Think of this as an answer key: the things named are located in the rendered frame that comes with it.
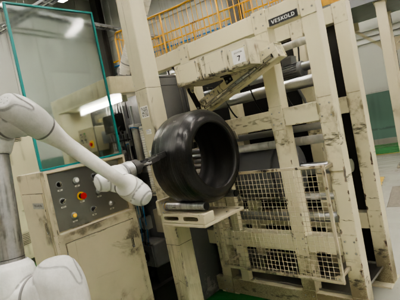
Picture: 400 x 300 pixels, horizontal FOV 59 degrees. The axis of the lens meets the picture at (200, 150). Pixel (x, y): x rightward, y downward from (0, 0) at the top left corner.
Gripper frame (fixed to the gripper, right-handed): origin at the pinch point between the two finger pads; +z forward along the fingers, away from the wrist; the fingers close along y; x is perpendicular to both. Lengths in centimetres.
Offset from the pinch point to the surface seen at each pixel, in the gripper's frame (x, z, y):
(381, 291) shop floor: 139, 98, -60
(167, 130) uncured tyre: -11.0, 12.1, 1.9
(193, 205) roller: 34.0, 10.1, -2.1
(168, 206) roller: 34.6, 9.8, 19.5
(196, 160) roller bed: 21, 61, 35
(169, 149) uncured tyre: -1.8, 4.7, -3.0
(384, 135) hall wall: 230, 887, 144
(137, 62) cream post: -56, 31, 30
